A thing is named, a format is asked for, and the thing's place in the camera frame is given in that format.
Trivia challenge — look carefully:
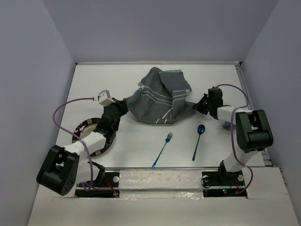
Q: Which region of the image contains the grey striped cloth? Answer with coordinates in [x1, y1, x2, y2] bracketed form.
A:
[125, 67, 195, 125]

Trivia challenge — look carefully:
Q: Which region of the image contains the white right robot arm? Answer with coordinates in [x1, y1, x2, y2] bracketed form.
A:
[193, 87, 274, 185]

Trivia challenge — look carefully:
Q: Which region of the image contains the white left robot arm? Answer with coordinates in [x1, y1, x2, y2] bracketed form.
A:
[36, 98, 128, 196]

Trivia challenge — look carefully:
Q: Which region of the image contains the dark rimmed dinner plate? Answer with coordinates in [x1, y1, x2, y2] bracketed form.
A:
[71, 118, 116, 157]

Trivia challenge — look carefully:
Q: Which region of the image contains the blue metallic spoon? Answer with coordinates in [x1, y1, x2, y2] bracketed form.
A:
[192, 124, 206, 161]

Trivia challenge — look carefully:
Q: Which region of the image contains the purple mug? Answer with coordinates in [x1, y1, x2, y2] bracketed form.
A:
[222, 121, 231, 131]

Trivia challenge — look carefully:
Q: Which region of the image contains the blue metallic fork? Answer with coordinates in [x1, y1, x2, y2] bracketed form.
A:
[152, 132, 173, 168]

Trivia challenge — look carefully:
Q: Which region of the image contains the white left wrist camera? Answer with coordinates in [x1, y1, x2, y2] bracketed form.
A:
[97, 90, 114, 107]

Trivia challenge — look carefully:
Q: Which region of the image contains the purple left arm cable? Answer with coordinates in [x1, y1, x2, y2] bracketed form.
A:
[52, 96, 116, 193]

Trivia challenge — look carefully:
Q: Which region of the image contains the white table edge rail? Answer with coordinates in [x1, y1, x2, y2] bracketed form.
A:
[75, 61, 240, 66]

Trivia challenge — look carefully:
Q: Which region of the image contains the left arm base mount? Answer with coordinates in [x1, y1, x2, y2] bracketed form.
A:
[74, 171, 120, 198]

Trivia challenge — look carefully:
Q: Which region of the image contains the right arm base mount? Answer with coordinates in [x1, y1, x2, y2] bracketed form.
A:
[200, 171, 247, 198]

